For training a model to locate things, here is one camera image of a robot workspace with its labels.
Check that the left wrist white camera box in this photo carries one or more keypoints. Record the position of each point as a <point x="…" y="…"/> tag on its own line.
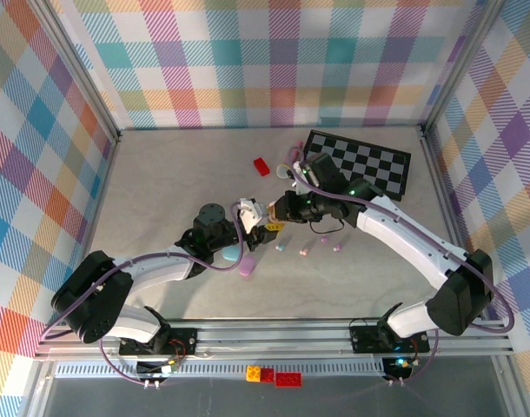
<point x="249" y="213"/>

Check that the long red toy brick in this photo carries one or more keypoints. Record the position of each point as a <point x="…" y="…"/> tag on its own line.
<point x="288" y="379"/>

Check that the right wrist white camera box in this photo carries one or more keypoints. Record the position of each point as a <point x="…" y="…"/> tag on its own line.
<point x="299" y="187"/>

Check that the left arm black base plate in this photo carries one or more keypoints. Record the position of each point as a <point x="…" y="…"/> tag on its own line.
<point x="184" y="336"/>

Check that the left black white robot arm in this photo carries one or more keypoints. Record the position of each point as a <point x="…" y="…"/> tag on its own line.
<point x="91" y="304"/>

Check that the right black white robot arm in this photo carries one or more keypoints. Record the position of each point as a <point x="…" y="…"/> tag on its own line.
<point x="404" y="243"/>

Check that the pink toy microphone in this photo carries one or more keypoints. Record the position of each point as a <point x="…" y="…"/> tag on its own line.
<point x="282" y="171"/>

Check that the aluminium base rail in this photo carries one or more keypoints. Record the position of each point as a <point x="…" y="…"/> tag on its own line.
<point x="269" y="339"/>

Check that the pink earbud case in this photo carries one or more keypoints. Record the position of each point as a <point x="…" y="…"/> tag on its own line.
<point x="273" y="211"/>

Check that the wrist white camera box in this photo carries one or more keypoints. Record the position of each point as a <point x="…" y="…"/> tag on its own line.
<point x="299" y="187"/>
<point x="249" y="213"/>

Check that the black controller board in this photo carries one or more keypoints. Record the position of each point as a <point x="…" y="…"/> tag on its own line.
<point x="395" y="367"/>
<point x="154" y="369"/>

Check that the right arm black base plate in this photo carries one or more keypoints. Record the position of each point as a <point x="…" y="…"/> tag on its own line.
<point x="365" y="339"/>

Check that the blue earbud case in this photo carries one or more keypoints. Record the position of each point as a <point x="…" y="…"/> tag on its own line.
<point x="230" y="255"/>

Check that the black grey chessboard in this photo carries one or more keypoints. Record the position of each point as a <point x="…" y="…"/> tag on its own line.
<point x="369" y="160"/>

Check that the small square red brick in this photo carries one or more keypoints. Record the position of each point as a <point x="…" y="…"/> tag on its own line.
<point x="267" y="375"/>

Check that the yellow orange toy brick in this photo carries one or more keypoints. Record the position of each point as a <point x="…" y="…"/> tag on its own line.
<point x="253" y="373"/>

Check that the aluminium side rail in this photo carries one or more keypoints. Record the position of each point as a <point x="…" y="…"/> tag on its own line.
<point x="439" y="182"/>
<point x="107" y="174"/>

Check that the purple earbud case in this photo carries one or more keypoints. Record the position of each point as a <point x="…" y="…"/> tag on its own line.
<point x="246" y="266"/>

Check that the aluminium frame post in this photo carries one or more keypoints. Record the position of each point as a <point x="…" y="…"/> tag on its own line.
<point x="76" y="65"/>
<point x="460" y="65"/>

